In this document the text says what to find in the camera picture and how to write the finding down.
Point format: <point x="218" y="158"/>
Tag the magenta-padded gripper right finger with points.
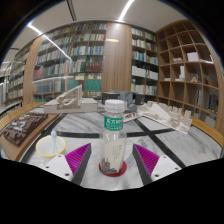
<point x="165" y="168"/>

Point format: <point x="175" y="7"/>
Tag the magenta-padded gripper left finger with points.
<point x="60" y="166"/>

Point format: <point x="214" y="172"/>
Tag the clear green-labelled drink bottle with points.
<point x="113" y="146"/>

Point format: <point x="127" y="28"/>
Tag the white yellow-rimmed flower cup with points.
<point x="43" y="148"/>

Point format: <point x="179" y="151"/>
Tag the pale blue spoon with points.
<point x="53" y="140"/>

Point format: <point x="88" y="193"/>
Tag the brown building model on board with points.
<point x="23" y="128"/>

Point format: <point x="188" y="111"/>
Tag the small white red model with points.
<point x="130" y="116"/>

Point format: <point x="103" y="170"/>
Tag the white building model with ramp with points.
<point x="71" y="103"/>

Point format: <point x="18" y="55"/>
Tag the wooden slatted bench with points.
<point x="13" y="113"/>

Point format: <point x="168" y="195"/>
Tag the dark grey building model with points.
<point x="111" y="96"/>

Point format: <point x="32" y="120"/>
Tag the wooden cubby shelf unit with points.
<point x="190" y="76"/>

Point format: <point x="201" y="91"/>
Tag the side bookshelf with books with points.
<point x="16" y="76"/>

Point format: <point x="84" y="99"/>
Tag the narrow wooden bookshelf with books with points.
<point x="143" y="63"/>

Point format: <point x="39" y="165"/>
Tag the wide wooden bookshelf with books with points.
<point x="73" y="56"/>

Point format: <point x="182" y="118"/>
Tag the long ceiling light strip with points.
<point x="36" y="30"/>
<point x="126" y="10"/>

